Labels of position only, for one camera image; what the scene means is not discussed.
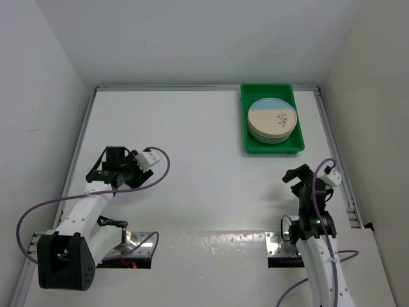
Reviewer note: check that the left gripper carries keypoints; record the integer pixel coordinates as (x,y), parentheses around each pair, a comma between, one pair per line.
(140,175)

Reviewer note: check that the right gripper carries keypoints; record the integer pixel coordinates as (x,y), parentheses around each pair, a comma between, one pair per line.
(300,173)

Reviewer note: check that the green cream plate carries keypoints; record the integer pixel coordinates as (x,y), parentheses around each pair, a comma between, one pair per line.
(270,137)

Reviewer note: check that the yellow cream plate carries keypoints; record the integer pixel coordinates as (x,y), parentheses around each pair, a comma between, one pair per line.
(273,141)

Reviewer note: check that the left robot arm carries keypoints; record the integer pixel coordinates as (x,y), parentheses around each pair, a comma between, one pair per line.
(68,256)

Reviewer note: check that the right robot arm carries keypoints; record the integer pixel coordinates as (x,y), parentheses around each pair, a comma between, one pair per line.
(314,233)

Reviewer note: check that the green plastic bin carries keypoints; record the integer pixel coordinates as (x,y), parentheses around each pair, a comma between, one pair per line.
(249,93)

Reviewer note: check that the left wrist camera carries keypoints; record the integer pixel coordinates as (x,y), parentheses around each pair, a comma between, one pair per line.
(146,160)

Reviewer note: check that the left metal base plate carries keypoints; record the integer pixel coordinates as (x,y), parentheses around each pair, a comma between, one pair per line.
(136,244)

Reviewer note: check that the metal base plate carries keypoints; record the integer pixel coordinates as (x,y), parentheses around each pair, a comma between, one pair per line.
(278,245)
(136,244)

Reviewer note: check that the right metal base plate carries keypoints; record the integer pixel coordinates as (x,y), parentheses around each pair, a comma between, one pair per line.
(278,245)

